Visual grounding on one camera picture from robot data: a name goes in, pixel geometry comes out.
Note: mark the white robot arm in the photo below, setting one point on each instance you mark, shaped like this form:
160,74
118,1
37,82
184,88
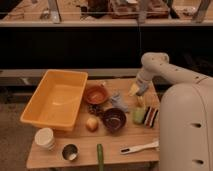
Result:
185,114

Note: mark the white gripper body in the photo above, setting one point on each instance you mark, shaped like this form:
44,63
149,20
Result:
144,77

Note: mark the yellow plastic bin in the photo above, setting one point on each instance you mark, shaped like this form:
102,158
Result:
56,100

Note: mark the white paper cup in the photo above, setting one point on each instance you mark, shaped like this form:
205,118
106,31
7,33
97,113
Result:
45,138

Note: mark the yellow-tipped gripper finger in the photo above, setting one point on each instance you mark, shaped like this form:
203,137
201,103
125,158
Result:
133,89

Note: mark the dark grape bunch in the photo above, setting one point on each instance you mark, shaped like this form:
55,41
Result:
96,110

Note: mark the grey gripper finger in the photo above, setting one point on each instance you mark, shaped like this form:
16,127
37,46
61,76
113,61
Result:
142,88

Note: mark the green cucumber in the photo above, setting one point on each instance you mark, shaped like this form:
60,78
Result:
100,157

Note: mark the striped sponge block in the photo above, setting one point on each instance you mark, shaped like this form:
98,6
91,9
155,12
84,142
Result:
150,116

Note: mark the dark brown bowl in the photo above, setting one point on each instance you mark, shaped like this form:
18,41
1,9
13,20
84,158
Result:
114,119

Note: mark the grey blue towel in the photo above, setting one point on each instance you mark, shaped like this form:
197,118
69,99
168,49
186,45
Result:
117,101

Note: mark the small metal cup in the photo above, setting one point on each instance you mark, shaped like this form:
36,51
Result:
70,152

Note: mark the red bowl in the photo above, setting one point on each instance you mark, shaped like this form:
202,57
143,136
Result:
95,95

